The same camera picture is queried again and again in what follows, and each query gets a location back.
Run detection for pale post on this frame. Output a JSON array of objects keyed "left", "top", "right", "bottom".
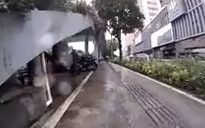
[{"left": 39, "top": 51, "right": 54, "bottom": 108}]

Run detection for dark wet ground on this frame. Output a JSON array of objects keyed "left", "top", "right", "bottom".
[{"left": 0, "top": 69, "right": 91, "bottom": 128}]

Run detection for parked motorcycles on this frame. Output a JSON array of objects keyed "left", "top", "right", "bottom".
[{"left": 69, "top": 49, "right": 99, "bottom": 74}]

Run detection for tall pale building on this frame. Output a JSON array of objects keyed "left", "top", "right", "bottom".
[{"left": 123, "top": 0, "right": 164, "bottom": 56}]

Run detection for grey concrete structure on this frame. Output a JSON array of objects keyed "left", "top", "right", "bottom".
[{"left": 0, "top": 9, "right": 99, "bottom": 98}]

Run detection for large glass-fronted building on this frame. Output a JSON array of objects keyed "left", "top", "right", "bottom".
[{"left": 133, "top": 0, "right": 205, "bottom": 59}]

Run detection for white car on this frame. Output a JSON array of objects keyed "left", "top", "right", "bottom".
[{"left": 133, "top": 52, "right": 151, "bottom": 62}]

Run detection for tree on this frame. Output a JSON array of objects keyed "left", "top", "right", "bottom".
[{"left": 89, "top": 0, "right": 146, "bottom": 62}]

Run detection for pale kerb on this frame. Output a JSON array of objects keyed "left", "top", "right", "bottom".
[
  {"left": 29, "top": 70, "right": 95, "bottom": 128},
  {"left": 108, "top": 61, "right": 205, "bottom": 109}
]

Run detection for wet grey paved path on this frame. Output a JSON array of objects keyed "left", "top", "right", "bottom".
[{"left": 53, "top": 59, "right": 205, "bottom": 128}]

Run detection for green planting bed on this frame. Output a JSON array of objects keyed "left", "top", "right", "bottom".
[{"left": 111, "top": 57, "right": 205, "bottom": 99}]

